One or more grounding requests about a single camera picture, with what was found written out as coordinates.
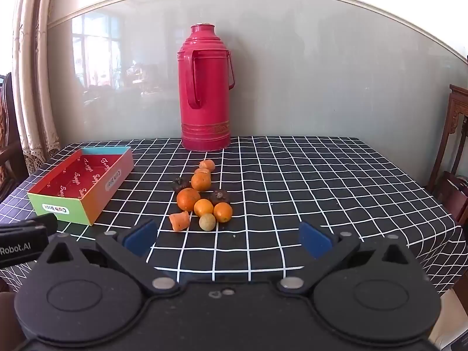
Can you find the carved wooden chair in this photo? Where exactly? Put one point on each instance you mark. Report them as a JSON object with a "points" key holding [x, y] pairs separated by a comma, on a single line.
{"points": [[455, 124]]}

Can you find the small orange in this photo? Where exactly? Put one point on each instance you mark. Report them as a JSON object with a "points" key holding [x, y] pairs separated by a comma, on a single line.
{"points": [[201, 182], [203, 207], [223, 212]]}

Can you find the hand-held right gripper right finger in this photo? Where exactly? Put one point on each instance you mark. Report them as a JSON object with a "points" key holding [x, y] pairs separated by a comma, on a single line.
{"points": [[314, 242]]}

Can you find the colourful cardboard box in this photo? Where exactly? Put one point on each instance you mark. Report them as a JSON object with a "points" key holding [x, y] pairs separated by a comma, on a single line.
{"points": [[91, 175]]}

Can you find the large orange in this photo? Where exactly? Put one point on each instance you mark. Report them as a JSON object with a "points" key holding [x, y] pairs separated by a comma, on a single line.
{"points": [[188, 199]]}

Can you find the beige curtain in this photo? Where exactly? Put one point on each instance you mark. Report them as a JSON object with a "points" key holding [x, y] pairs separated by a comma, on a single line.
{"points": [[34, 80]]}

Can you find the black white checked tablecloth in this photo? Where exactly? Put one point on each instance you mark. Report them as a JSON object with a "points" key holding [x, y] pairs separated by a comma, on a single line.
{"points": [[292, 190]]}

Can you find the red thermos flask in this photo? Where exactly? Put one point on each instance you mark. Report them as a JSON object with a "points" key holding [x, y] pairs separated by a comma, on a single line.
{"points": [[204, 91]]}

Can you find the large orange carrot piece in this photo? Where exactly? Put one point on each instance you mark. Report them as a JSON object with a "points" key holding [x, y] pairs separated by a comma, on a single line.
{"points": [[179, 221]]}

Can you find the yellowish round longan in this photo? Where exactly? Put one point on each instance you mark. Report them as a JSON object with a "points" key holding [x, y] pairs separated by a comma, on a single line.
{"points": [[207, 222]]}

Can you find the dark wooden sofa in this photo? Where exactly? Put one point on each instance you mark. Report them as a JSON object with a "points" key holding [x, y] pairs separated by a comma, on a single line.
{"points": [[7, 135]]}

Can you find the dark mangosteen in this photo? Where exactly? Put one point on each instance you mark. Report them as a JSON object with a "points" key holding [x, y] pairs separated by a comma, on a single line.
{"points": [[220, 196], [179, 184]]}

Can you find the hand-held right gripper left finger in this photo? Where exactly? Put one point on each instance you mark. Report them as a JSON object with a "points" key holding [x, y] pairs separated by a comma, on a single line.
{"points": [[140, 237]]}

